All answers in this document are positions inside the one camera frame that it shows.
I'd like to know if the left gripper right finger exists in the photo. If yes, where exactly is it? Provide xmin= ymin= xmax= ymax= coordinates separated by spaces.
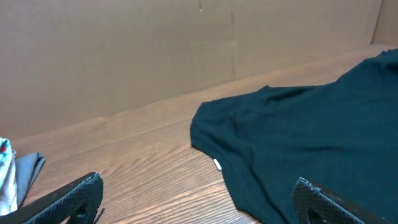
xmin=292 ymin=177 xmax=389 ymax=224

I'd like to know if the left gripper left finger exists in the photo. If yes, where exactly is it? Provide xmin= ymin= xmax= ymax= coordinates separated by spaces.
xmin=1 ymin=172 xmax=104 ymax=224

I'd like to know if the black t-shirt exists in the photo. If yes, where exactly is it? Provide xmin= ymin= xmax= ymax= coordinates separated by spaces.
xmin=190 ymin=50 xmax=397 ymax=223

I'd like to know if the grey folded garment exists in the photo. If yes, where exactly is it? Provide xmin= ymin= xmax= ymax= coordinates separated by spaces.
xmin=16 ymin=152 xmax=45 ymax=208

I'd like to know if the beige folded t-shirt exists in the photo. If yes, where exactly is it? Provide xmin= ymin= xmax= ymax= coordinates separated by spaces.
xmin=1 ymin=156 xmax=17 ymax=216

